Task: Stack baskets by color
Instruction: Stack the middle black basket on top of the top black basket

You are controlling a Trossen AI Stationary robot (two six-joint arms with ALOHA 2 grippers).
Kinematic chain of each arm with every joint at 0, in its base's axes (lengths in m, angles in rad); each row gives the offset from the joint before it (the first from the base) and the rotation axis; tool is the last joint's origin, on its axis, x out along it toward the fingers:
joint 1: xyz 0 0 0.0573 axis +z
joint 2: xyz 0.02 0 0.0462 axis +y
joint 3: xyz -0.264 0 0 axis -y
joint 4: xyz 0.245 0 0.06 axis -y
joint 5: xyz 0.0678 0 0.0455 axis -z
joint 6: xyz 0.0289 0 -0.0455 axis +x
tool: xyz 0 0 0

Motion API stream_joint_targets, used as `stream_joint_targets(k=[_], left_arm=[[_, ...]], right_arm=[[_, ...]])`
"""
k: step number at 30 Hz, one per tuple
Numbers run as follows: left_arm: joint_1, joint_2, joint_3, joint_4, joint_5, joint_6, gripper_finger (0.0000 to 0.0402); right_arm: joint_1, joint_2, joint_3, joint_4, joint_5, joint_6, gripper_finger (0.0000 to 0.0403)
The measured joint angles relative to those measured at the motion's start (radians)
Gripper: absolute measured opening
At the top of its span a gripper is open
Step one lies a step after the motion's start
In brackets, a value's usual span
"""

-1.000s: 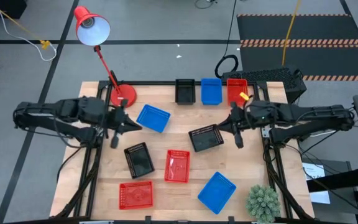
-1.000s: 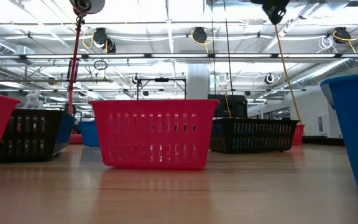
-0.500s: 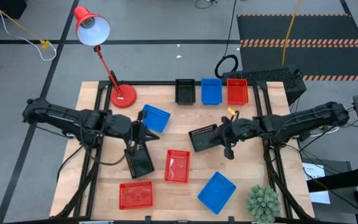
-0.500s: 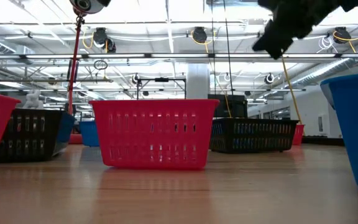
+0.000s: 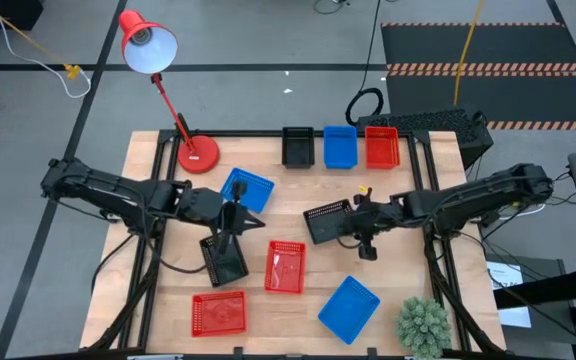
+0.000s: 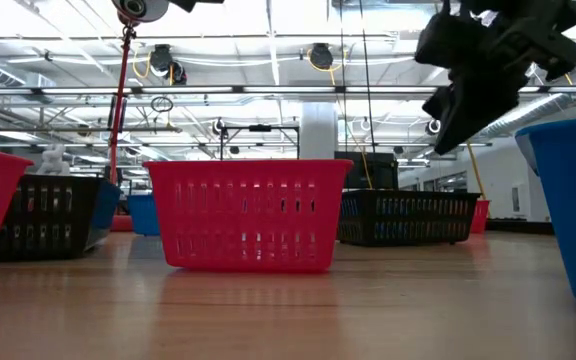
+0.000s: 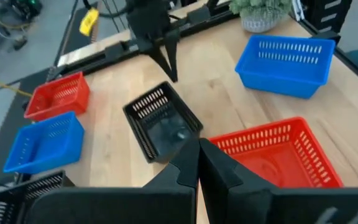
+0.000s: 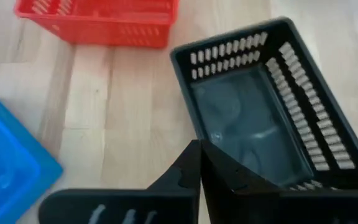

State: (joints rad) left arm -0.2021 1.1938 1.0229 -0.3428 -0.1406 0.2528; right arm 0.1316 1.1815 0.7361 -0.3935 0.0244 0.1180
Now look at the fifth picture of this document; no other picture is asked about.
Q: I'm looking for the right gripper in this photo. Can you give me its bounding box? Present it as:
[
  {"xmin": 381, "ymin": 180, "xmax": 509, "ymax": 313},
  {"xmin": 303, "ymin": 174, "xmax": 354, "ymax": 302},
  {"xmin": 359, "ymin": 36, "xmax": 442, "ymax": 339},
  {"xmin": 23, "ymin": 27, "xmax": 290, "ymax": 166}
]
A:
[{"xmin": 338, "ymin": 187, "xmax": 409, "ymax": 262}]

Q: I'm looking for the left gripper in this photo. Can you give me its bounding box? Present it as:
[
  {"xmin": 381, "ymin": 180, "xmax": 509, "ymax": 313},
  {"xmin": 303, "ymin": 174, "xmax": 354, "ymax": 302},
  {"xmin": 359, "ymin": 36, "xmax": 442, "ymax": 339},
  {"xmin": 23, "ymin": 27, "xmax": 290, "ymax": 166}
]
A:
[{"xmin": 170, "ymin": 180, "xmax": 267, "ymax": 256}]

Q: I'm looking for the black plastic basket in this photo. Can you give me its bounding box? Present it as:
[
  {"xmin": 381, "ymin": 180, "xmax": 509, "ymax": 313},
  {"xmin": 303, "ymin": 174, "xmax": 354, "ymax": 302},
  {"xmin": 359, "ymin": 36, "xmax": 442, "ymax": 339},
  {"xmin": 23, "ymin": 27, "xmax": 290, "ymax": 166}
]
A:
[
  {"xmin": 198, "ymin": 232, "xmax": 250, "ymax": 289},
  {"xmin": 281, "ymin": 126, "xmax": 316, "ymax": 170},
  {"xmin": 302, "ymin": 198, "xmax": 355, "ymax": 246}
]

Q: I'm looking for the red plastic basket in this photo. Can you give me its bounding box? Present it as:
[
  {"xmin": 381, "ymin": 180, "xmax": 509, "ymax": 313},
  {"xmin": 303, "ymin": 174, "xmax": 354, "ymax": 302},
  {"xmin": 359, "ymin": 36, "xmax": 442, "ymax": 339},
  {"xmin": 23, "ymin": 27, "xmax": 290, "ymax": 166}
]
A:
[
  {"xmin": 263, "ymin": 239, "xmax": 308, "ymax": 295},
  {"xmin": 364, "ymin": 125, "xmax": 401, "ymax": 170},
  {"xmin": 190, "ymin": 289, "xmax": 248, "ymax": 338}
]

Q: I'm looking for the blue plastic basket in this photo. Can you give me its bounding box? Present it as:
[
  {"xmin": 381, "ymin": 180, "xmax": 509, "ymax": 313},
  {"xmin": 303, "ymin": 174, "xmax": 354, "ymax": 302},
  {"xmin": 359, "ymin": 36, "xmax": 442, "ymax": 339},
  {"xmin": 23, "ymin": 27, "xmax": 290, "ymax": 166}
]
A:
[
  {"xmin": 219, "ymin": 167, "xmax": 276, "ymax": 215},
  {"xmin": 317, "ymin": 274, "xmax": 382, "ymax": 346},
  {"xmin": 323, "ymin": 124, "xmax": 359, "ymax": 170}
]

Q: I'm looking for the red desk lamp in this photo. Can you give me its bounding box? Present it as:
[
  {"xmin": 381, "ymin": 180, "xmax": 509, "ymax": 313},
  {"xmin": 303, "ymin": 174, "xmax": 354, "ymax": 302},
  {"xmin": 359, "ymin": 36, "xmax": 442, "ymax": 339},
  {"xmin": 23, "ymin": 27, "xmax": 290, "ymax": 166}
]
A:
[{"xmin": 118, "ymin": 8, "xmax": 221, "ymax": 175}]

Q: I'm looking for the green artificial plant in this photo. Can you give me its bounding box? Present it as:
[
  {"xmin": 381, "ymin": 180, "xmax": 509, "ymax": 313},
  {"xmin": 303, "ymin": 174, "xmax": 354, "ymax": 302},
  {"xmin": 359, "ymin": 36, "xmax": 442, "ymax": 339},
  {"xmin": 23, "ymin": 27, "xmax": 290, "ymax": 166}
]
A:
[{"xmin": 394, "ymin": 296, "xmax": 453, "ymax": 360}]

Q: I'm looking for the white paper sheet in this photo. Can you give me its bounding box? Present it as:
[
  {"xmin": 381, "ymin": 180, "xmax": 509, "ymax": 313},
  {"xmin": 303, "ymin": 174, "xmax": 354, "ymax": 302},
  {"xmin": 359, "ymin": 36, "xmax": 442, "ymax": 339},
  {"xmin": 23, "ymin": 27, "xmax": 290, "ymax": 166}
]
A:
[{"xmin": 487, "ymin": 259, "xmax": 533, "ymax": 329}]

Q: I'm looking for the grey cabinet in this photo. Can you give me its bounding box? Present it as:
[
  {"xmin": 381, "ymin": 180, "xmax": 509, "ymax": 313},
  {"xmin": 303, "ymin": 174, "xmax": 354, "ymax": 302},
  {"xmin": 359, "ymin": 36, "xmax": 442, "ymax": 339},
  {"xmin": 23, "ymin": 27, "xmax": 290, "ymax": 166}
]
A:
[{"xmin": 485, "ymin": 253, "xmax": 576, "ymax": 346}]

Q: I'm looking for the black striped floor mat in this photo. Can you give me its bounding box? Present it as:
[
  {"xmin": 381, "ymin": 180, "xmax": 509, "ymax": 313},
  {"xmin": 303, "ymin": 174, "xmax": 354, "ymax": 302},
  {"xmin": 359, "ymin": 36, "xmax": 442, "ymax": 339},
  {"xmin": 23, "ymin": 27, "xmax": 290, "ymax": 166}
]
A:
[{"xmin": 380, "ymin": 21, "xmax": 576, "ymax": 132}]

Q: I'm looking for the black box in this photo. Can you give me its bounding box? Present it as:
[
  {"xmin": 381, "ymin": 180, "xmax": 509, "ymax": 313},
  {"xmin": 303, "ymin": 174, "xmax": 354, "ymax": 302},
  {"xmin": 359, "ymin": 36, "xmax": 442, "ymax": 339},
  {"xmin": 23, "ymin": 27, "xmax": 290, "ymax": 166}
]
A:
[{"xmin": 0, "ymin": 0, "xmax": 44, "ymax": 31}]

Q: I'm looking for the black coiled cable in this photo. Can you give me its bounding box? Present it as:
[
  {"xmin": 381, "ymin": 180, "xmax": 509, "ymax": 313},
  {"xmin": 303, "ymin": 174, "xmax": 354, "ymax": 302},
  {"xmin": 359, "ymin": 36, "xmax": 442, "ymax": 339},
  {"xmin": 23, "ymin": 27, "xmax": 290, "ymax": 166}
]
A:
[{"xmin": 344, "ymin": 0, "xmax": 385, "ymax": 127}]

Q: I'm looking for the white cable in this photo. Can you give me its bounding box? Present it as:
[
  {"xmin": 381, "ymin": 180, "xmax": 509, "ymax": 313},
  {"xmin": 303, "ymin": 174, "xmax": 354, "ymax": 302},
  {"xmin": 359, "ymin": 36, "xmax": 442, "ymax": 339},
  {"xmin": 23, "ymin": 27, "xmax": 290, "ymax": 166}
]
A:
[{"xmin": 0, "ymin": 0, "xmax": 93, "ymax": 100}]

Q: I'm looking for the long yellow cable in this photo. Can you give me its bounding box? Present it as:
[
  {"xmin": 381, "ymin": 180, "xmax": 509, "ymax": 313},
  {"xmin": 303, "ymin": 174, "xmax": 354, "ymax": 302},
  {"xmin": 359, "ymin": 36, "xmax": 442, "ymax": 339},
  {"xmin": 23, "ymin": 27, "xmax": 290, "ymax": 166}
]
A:
[{"xmin": 453, "ymin": 0, "xmax": 486, "ymax": 107}]

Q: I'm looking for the yellow cable with connector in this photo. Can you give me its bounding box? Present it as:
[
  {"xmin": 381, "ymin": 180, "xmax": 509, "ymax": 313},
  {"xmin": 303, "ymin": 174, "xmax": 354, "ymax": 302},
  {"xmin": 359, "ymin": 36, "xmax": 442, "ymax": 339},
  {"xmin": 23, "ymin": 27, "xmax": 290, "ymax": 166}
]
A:
[{"xmin": 0, "ymin": 0, "xmax": 82, "ymax": 81}]

